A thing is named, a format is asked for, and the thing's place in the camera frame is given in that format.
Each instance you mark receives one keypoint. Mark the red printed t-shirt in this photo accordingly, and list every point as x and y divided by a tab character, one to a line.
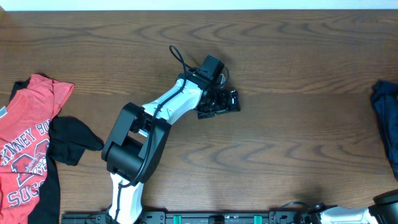
25	139

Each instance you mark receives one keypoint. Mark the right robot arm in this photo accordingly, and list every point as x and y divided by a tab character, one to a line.
383	211

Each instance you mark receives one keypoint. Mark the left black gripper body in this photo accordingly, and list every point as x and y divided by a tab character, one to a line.
217	104

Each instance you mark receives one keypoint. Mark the dark navy blue garment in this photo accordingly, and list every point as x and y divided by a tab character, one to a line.
384	104

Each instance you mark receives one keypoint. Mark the plain black garment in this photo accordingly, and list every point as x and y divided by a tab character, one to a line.
69	139

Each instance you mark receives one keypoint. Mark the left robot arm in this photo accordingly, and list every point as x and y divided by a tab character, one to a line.
137	140

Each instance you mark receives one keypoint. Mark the black mounting rail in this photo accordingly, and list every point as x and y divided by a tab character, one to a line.
283	217

